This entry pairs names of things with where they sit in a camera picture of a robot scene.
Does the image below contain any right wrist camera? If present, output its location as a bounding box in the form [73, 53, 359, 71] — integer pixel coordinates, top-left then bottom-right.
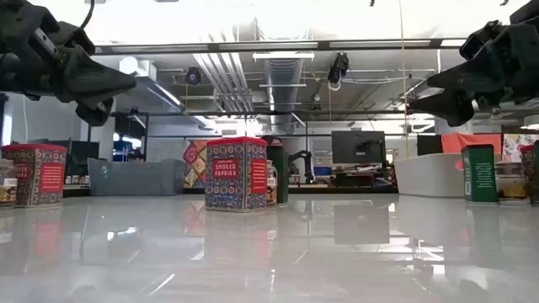
[458, 19, 504, 61]

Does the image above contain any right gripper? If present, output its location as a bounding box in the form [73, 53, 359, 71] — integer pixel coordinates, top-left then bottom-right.
[407, 21, 539, 128]

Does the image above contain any black dome device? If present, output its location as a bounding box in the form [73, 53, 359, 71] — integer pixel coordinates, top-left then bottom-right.
[184, 66, 203, 87]

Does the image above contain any glass spice jar cork lid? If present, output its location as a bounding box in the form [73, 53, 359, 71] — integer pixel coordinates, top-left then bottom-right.
[0, 158, 19, 208]
[265, 159, 279, 206]

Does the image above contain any floral cloth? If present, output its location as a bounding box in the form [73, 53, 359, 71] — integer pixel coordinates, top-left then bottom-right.
[502, 133, 539, 164]

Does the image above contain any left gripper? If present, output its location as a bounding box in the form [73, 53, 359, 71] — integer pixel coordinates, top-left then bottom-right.
[0, 0, 138, 127]

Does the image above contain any colourful patterned cloth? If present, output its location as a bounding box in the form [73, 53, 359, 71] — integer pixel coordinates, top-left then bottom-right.
[182, 138, 211, 189]

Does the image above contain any grey plastic bin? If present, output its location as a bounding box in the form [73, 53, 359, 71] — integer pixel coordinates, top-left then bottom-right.
[87, 157, 187, 198]

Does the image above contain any black shelf rack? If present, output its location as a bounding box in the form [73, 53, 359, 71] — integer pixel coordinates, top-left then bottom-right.
[109, 111, 151, 163]

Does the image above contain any cluttered workbench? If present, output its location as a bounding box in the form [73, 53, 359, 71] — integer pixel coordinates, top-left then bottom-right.
[288, 167, 399, 195]

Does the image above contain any black hanging camera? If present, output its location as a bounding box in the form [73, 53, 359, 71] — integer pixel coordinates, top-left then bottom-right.
[327, 52, 351, 92]

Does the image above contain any orange cloth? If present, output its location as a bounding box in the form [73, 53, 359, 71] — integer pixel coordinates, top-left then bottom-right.
[440, 132, 504, 156]

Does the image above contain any green spice tin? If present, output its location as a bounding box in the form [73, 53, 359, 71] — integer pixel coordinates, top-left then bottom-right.
[269, 142, 291, 206]
[461, 144, 500, 205]

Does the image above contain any white tube light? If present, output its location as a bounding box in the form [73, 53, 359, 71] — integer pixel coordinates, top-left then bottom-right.
[252, 51, 316, 61]

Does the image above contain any black metal crossbar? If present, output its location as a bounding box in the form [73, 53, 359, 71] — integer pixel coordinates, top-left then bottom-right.
[93, 38, 469, 57]

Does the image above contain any black computer monitor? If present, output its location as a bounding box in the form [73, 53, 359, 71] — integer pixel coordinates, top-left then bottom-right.
[330, 130, 387, 166]

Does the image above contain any dark wide screen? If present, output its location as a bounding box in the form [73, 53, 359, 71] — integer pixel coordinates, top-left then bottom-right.
[44, 139, 101, 176]

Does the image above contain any small black monitor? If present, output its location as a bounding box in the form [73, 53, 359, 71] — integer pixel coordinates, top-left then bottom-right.
[416, 134, 444, 157]

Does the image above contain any white plastic bin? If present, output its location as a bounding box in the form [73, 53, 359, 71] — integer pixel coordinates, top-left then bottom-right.
[393, 151, 467, 199]

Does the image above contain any silver ventilation duct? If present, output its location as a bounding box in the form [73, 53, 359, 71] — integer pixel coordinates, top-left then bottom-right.
[263, 58, 306, 127]

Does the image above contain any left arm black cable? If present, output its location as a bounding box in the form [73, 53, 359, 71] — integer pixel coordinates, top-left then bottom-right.
[78, 0, 97, 32]

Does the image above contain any smoked paprika tin red lid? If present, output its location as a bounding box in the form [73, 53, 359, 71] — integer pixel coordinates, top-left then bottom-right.
[204, 136, 270, 213]
[1, 143, 68, 208]
[520, 141, 539, 205]

